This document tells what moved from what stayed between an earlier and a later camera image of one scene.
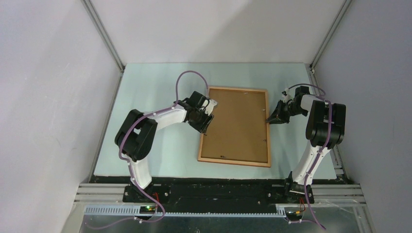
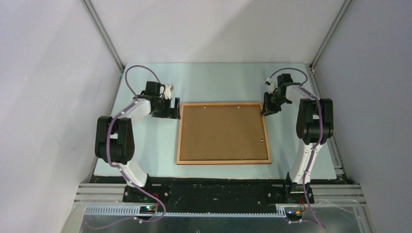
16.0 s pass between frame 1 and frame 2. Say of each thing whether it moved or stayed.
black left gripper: moved
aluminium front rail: stayed
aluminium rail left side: stayed
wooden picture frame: moved
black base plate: stayed
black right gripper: moved
